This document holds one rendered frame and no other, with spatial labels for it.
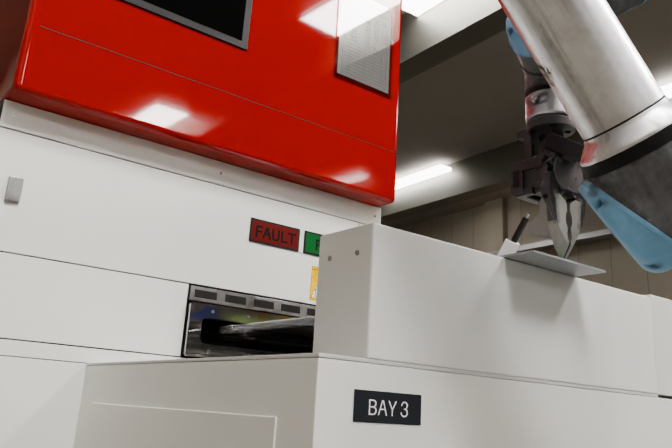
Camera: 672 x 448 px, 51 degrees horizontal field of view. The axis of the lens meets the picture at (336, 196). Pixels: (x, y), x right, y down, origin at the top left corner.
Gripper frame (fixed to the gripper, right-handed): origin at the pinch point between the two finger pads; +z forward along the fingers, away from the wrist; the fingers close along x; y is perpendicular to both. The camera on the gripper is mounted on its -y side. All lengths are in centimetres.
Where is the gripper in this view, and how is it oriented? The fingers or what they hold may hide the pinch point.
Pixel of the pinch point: (567, 248)
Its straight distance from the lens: 107.1
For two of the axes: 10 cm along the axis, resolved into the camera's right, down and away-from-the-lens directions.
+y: -6.2, 2.0, 7.6
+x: -7.8, -2.3, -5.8
